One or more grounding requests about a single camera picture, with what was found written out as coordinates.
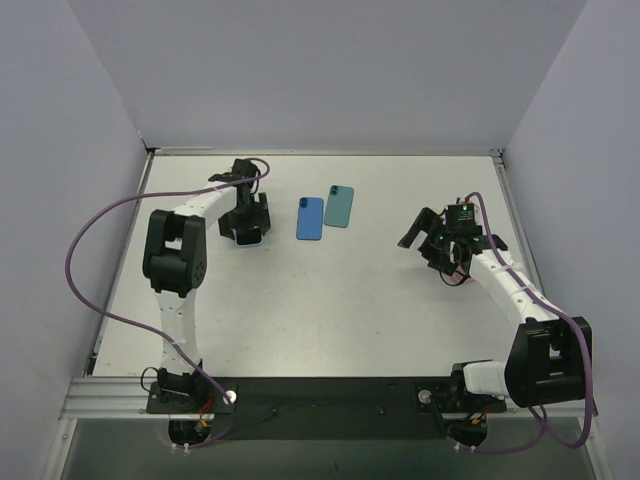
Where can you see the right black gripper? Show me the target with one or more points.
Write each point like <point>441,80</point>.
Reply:
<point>432,240</point>

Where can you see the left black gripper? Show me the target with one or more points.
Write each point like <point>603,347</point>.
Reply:
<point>245,220</point>

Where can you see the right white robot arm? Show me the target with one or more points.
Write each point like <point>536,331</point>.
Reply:
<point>545,364</point>

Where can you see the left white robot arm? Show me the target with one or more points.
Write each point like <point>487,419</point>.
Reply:
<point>175,261</point>

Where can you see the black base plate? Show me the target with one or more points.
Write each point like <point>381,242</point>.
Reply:
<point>318,409</point>

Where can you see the aluminium front rail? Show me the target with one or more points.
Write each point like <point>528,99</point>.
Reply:
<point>127,397</point>

